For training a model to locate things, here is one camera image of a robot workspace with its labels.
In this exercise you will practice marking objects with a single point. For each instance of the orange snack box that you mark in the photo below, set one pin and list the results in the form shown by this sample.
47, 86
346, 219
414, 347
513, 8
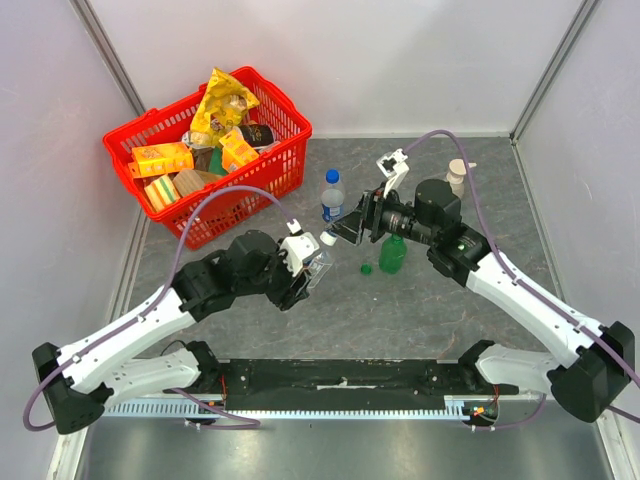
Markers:
160, 159
236, 151

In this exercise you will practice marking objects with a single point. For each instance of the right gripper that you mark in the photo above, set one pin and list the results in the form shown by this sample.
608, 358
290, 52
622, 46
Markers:
373, 215

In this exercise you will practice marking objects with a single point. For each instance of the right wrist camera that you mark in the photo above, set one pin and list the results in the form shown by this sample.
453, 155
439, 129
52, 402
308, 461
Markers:
394, 167

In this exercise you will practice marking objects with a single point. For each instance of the white cable duct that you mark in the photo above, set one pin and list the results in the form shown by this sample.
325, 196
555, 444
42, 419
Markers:
178, 407

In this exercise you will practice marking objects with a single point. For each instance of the white blue bottle cap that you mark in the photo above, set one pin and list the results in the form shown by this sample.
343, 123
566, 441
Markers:
328, 238

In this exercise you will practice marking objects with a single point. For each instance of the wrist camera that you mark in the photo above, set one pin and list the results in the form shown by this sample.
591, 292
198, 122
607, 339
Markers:
299, 246
394, 167

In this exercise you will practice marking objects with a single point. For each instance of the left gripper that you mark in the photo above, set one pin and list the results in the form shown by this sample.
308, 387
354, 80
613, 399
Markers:
287, 296

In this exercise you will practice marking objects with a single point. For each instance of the yellow snack bag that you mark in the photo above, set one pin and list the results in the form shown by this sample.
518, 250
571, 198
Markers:
224, 105

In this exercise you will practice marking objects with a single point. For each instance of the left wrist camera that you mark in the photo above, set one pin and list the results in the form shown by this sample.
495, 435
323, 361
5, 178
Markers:
299, 246

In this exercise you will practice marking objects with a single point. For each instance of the green plastic bottle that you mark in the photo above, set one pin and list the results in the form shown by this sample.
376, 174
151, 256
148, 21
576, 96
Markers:
392, 254

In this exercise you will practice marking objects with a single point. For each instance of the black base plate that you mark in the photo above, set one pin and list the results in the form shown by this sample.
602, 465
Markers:
274, 385

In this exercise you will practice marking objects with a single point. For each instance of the dark round can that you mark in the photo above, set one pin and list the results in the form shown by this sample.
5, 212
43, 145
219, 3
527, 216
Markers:
258, 136

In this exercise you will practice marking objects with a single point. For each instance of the striped sponge block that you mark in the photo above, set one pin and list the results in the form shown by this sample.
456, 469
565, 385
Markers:
161, 193

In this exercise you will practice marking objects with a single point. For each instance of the blue cap drink bottle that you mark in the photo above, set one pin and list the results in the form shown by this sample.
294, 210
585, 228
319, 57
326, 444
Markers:
332, 196

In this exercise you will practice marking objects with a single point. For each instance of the brown wooden block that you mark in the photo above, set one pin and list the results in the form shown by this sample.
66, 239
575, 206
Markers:
189, 181

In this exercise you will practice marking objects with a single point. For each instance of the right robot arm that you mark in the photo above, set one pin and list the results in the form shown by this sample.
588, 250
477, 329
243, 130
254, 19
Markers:
586, 364

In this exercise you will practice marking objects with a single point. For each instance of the orange snack box right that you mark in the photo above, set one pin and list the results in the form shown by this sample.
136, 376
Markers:
236, 151

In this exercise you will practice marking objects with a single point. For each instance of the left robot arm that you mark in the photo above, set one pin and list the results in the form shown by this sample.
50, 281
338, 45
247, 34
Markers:
81, 380

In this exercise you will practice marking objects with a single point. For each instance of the clear Pocari Sweat bottle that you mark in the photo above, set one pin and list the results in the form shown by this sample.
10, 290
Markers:
320, 265

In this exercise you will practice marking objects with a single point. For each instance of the beige pump dispenser bottle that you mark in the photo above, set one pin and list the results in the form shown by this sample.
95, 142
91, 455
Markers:
456, 175

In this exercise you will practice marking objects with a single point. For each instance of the orange snack box left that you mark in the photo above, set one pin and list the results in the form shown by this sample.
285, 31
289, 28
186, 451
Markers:
160, 159

